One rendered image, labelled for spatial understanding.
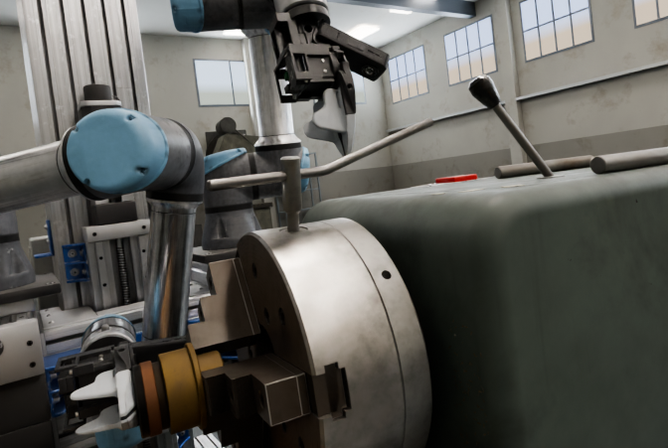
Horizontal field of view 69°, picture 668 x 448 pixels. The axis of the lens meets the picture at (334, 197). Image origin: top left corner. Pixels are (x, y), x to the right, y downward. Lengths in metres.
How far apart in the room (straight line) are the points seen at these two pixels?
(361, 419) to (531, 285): 0.21
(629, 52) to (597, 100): 1.05
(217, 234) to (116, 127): 0.52
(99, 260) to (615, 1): 10.97
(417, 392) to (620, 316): 0.24
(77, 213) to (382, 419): 0.95
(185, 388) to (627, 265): 0.49
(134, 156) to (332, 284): 0.34
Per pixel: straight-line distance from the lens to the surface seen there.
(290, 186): 0.55
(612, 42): 11.41
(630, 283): 0.63
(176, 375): 0.56
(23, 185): 0.84
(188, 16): 0.84
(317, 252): 0.52
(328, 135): 0.69
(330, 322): 0.48
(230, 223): 1.17
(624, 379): 0.64
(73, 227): 1.28
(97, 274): 1.22
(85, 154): 0.74
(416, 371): 0.52
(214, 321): 0.61
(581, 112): 11.61
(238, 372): 0.53
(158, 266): 0.88
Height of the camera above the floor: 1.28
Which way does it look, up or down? 2 degrees down
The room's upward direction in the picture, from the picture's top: 7 degrees counter-clockwise
